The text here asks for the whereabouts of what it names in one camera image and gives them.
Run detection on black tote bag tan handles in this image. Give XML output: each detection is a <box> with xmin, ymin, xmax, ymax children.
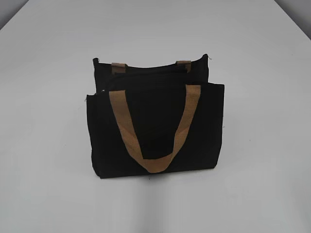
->
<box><xmin>86</xmin><ymin>54</ymin><xmax>225</xmax><ymax>179</ymax></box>

